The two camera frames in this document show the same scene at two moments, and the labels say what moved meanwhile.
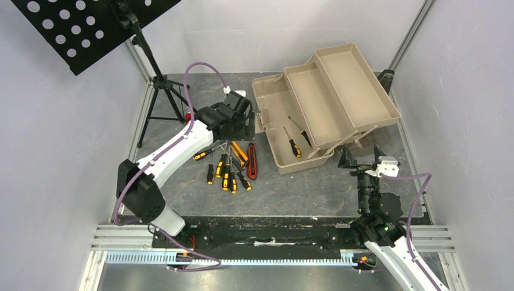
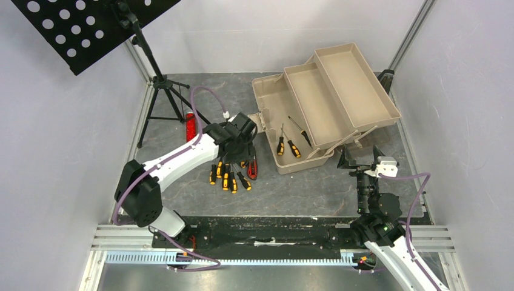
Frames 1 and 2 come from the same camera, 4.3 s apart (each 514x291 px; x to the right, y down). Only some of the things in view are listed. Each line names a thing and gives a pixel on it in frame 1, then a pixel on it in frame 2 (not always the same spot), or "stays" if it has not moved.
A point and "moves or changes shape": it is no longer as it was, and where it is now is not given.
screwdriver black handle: (302, 131) stays
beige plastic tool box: (313, 110) stays
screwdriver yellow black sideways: (197, 156) moves or changes shape
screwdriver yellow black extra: (296, 149) stays
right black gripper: (365, 169) stays
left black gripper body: (240, 132) → (240, 153)
